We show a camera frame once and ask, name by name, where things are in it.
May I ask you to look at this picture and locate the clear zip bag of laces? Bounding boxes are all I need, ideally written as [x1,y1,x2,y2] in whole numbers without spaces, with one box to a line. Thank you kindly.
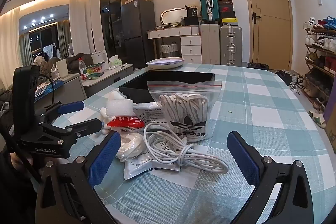
[146,80,223,143]

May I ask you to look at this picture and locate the white rope coil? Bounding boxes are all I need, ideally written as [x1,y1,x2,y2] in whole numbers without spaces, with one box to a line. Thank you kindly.
[115,132,147,161]

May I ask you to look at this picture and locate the colourful printed bowl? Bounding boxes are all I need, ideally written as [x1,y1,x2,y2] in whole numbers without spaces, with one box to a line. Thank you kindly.
[87,63,108,75]

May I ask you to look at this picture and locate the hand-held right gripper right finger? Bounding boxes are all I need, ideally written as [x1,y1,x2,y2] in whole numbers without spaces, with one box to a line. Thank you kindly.
[227,131,314,224]

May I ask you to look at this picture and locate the grey drawer cabinet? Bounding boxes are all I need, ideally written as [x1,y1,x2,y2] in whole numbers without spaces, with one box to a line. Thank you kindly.
[34,74,88,109]

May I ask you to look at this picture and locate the open cardboard box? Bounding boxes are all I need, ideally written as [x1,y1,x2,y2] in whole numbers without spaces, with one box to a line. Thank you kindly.
[325,114,336,153]

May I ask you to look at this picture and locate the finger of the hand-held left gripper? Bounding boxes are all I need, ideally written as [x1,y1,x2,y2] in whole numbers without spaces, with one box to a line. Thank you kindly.
[45,118,103,146]
[39,101,85,125]

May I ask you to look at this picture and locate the green and white tissue packet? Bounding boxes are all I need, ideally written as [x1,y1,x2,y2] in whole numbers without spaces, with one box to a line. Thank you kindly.
[108,55,123,67]

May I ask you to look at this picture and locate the white appliance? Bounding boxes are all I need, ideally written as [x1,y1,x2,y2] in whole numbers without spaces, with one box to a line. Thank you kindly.
[91,51,109,64]

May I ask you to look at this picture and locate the grey refrigerator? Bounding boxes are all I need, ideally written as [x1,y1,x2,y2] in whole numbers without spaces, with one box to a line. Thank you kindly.
[121,0,156,69]

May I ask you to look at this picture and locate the white cable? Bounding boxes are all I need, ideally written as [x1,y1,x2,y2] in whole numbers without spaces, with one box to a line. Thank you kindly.
[143,122,229,174]

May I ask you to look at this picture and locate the black and yellow shoe box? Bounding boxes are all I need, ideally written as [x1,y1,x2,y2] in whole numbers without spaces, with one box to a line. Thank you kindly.
[221,18,239,27]

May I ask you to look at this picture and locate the red and white packet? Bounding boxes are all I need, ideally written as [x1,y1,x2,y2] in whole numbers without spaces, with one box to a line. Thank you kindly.
[108,115,145,132]

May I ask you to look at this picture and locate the teal suitcase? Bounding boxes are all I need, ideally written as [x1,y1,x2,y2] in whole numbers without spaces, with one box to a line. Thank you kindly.
[199,0,220,24]

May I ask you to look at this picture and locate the white foil packet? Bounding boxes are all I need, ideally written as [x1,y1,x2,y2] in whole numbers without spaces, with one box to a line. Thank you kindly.
[123,151,181,181]

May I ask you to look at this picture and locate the tan door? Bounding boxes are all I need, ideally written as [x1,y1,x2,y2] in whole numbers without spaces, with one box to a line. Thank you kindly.
[243,0,293,71]

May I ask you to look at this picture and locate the silver suitcase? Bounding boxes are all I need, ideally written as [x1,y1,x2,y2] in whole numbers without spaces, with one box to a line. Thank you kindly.
[219,25,243,66]

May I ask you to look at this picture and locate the cluster of dark shoes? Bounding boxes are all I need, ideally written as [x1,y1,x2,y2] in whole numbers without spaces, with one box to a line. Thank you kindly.
[274,69,306,94]

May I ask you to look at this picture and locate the beige suitcase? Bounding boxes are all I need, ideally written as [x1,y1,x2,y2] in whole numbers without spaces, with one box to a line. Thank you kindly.
[199,23,220,65]

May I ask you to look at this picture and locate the black paper bag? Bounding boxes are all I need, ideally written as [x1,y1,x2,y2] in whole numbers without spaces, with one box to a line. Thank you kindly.
[184,5,200,26]

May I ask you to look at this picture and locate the shoe rack with shoes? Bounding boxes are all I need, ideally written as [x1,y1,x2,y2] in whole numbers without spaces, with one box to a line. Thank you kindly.
[303,15,336,109]

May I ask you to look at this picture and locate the white oval mirror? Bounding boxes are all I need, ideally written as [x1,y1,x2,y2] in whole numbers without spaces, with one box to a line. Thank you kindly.
[160,7,188,26]

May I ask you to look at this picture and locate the white printed packet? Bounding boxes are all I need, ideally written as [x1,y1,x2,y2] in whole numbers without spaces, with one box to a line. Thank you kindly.
[133,103,168,132]

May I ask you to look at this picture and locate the black rectangular box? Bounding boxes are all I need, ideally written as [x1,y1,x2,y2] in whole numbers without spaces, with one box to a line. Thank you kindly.
[118,70,216,104]

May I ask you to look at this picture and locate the pile of clothes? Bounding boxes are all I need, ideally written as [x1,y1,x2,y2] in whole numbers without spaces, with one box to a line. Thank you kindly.
[33,53,93,75]

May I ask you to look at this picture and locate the white sheer curtain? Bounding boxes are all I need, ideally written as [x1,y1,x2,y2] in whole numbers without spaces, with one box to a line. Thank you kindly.
[69,0,91,56]

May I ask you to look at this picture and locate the white dresser with drawers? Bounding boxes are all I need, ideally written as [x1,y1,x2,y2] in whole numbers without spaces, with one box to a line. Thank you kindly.
[146,25,202,64]

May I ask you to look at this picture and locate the woven basket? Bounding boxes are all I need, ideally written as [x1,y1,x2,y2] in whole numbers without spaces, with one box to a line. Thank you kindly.
[160,42,179,59]

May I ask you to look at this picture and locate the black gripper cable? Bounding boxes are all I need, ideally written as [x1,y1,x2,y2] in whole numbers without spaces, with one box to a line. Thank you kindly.
[34,74,56,109]

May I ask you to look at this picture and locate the white oval plate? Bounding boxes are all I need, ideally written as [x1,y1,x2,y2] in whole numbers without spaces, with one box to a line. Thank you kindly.
[146,57,185,69]

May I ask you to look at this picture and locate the wooden shoe rack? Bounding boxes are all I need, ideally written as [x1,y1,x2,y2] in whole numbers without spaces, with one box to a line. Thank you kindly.
[303,17,336,119]

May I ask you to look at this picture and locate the green and white slippers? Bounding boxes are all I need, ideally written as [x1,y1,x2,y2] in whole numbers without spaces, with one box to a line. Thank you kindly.
[308,108,326,128]

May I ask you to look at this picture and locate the grey coffee table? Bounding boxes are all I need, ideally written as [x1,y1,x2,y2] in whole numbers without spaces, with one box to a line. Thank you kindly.
[83,64,134,98]

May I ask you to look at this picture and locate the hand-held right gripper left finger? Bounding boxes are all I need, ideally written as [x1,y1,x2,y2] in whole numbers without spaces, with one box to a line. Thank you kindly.
[35,131,122,224]

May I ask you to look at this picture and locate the red label water bottle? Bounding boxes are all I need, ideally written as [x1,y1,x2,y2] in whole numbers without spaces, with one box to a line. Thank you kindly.
[79,57,88,80]

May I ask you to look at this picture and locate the black glass cabinet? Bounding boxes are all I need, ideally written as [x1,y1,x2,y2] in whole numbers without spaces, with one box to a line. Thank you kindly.
[99,0,135,60]

